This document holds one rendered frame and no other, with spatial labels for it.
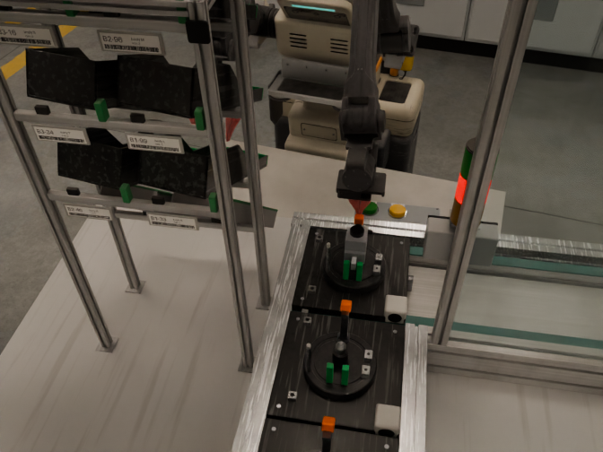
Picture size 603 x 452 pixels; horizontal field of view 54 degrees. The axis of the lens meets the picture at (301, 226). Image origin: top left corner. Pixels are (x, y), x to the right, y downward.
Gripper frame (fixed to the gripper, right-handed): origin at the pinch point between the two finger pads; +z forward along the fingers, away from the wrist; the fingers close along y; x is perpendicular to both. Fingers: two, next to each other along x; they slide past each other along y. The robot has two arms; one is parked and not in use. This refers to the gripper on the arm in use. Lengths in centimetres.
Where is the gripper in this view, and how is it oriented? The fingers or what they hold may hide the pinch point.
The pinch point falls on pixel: (359, 212)
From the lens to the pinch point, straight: 131.8
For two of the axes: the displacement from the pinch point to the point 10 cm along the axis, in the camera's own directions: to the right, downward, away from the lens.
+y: 9.9, 1.0, -1.3
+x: 1.6, -6.9, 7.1
